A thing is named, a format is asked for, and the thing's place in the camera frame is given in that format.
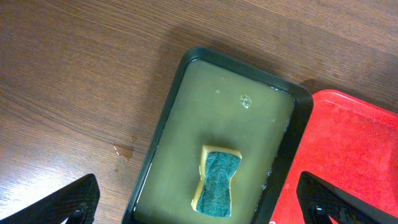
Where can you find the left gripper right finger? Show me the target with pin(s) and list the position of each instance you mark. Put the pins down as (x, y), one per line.
(322, 202)

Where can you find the dark green tray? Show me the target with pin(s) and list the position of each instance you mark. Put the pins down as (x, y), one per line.
(218, 101)

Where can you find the yellow green sponge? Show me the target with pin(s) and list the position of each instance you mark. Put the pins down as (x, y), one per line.
(218, 166)

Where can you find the red plastic tray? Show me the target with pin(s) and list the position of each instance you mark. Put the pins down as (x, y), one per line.
(351, 144)

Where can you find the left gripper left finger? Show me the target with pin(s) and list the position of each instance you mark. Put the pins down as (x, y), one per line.
(74, 203)

